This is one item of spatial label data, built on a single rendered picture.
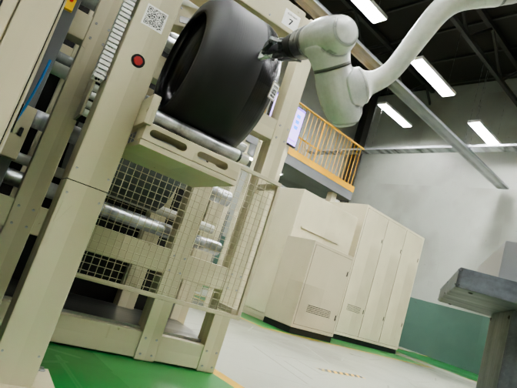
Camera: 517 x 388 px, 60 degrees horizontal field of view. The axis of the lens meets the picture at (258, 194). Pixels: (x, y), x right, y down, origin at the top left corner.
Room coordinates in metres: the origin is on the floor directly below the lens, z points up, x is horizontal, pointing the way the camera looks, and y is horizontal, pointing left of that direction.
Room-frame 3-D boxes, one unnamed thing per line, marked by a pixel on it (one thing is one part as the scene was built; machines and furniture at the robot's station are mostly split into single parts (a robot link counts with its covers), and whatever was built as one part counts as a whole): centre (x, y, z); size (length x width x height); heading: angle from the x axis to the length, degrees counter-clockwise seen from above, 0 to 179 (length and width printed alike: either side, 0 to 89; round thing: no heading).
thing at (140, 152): (1.59, 0.33, 0.80); 0.37 x 0.36 x 0.02; 30
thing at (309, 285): (6.42, -1.11, 0.62); 0.90 x 0.56 x 1.25; 128
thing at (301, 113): (5.60, -0.03, 2.60); 0.60 x 0.05 x 0.55; 128
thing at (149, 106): (1.50, 0.49, 0.90); 0.40 x 0.03 x 0.10; 30
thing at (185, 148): (1.47, 0.26, 0.83); 0.36 x 0.09 x 0.06; 120
